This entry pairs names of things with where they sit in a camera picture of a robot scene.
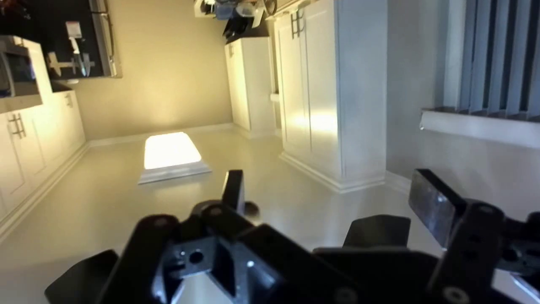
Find white upper cabinet row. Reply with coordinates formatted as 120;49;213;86
0;89;88;228

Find large white upper cabinet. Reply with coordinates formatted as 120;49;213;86
272;0;390;194

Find white flat floor mat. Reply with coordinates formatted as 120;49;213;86
137;130;215;187

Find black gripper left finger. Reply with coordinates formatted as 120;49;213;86
98;167;362;304

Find black microwave oven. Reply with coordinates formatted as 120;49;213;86
0;34;56;113

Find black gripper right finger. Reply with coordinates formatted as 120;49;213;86
407;167;540;304

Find black refrigerator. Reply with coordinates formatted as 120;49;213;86
16;0;124;81

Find grey vertical window blinds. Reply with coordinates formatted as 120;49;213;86
456;0;540;118

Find small white upper cabinet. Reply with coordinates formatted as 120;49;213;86
223;35;279;138

